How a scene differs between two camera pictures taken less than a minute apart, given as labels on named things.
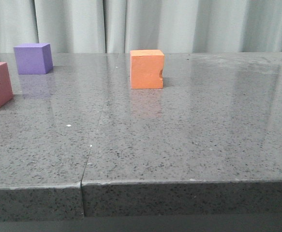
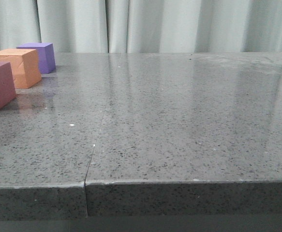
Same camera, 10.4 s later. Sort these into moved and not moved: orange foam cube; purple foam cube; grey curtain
Moved: orange foam cube
Not moved: grey curtain; purple foam cube
